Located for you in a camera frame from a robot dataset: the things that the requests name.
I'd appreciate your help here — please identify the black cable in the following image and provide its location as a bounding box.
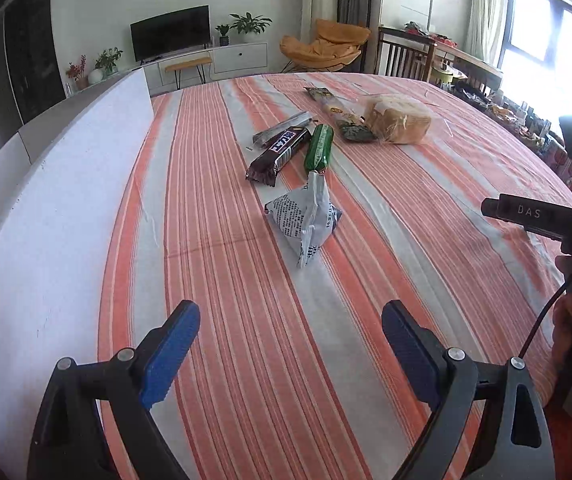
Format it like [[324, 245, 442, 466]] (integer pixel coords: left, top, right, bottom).
[[516, 270, 572, 366]]

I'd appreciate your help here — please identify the white tv cabinet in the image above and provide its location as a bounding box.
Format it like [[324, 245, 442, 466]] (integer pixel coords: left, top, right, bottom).
[[66, 41, 270, 98]]

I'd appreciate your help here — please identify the grey pyramid snack packet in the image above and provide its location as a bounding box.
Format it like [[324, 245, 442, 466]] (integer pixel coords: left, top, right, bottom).
[[264, 170, 344, 269]]

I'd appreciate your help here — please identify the white cardboard box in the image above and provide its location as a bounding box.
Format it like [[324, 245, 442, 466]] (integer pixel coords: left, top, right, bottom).
[[0, 67, 155, 480]]

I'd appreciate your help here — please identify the large leafy potted plant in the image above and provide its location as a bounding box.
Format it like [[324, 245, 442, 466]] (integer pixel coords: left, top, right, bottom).
[[229, 11, 273, 43]]

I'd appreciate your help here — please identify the white curtain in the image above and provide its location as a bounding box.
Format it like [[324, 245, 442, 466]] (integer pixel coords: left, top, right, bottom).
[[466, 0, 512, 66]]

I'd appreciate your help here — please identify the black television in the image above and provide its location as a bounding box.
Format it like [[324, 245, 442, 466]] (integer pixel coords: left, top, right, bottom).
[[130, 5, 211, 64]]

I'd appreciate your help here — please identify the orange lounge chair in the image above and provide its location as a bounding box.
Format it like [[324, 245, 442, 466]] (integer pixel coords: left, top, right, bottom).
[[280, 19, 371, 75]]

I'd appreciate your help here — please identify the window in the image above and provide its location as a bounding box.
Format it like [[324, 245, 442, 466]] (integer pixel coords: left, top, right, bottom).
[[496, 0, 572, 126]]

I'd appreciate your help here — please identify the red flower arrangement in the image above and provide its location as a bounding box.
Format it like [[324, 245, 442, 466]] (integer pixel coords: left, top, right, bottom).
[[66, 55, 89, 92]]

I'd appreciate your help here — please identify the wooden desk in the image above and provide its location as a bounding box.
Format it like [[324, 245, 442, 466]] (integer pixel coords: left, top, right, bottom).
[[431, 35, 504, 81]]

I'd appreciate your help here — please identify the silver snack packet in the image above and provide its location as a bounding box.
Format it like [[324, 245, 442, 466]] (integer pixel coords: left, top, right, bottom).
[[252, 111, 314, 149]]

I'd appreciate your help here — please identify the bagged bread loaf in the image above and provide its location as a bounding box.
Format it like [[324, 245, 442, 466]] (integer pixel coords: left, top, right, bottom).
[[364, 94, 433, 145]]

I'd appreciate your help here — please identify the green snack bar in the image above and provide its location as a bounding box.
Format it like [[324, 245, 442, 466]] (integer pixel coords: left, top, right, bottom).
[[304, 123, 335, 175]]

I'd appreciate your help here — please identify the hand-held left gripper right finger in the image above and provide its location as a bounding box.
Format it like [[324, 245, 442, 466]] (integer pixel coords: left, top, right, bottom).
[[381, 300, 556, 480]]

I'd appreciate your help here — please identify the wooden stool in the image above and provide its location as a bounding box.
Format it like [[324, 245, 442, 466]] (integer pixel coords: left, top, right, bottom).
[[165, 56, 214, 91]]

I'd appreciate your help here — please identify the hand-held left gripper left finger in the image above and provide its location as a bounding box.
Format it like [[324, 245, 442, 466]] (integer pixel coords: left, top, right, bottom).
[[26, 300, 201, 480]]

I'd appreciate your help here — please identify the lizard print gummy packet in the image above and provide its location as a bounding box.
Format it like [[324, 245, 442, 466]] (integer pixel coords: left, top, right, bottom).
[[304, 86, 379, 143]]

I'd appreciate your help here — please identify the dark brown chocolate bar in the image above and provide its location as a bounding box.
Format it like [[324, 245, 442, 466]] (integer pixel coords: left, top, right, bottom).
[[245, 127, 313, 188]]

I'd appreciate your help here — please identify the orange striped tablecloth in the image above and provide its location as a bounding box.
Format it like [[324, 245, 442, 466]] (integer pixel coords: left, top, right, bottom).
[[96, 72, 572, 480]]

